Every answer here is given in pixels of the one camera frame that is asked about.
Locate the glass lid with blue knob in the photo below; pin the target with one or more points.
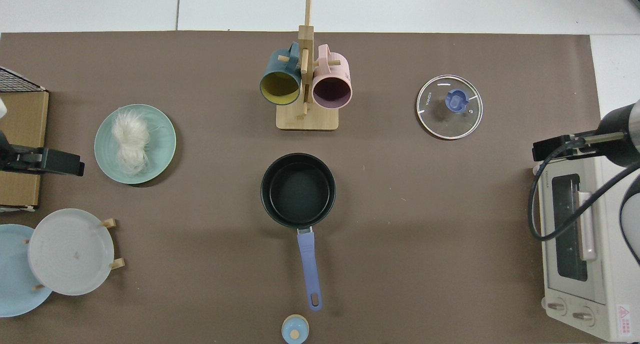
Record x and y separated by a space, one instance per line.
435 118

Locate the wooden plate rack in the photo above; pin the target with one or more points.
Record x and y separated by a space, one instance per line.
110 223

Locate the grey plate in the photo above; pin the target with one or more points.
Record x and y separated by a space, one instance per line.
70 251

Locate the pale green plate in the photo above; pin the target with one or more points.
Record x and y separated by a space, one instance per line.
162 156

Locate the light blue plate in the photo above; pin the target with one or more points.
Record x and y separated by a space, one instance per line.
15 284

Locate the brown table cloth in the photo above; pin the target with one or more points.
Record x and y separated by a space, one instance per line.
425 234

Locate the pale toaster oven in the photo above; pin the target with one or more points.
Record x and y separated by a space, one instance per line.
600 314

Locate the pink mug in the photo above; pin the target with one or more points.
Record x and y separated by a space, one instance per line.
340 68

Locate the dark teal mug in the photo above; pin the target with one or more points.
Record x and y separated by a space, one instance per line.
274 63

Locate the wooden cup stand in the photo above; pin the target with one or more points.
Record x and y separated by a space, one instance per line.
307 121

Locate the small blue round thing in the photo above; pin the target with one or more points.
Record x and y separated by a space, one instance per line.
290 329

